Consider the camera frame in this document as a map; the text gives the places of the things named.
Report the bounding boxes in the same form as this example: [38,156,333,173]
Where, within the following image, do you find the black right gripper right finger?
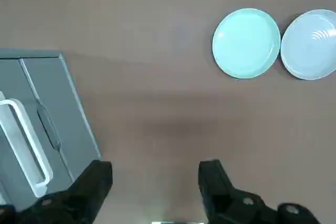
[198,158,320,224]

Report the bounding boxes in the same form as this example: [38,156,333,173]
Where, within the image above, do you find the light gray plate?
[280,8,336,81]

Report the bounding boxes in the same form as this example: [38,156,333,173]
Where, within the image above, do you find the gray drawer with oval cutout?
[19,56,102,183]

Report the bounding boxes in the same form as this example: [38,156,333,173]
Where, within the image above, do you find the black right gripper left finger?
[0,159,113,224]

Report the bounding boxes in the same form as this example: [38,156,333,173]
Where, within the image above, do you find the white drawer handle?
[0,91,55,198]

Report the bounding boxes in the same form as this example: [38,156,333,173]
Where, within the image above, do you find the gray drawer cabinet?
[0,47,103,163]

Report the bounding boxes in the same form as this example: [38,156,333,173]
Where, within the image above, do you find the green plate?
[212,8,281,79]

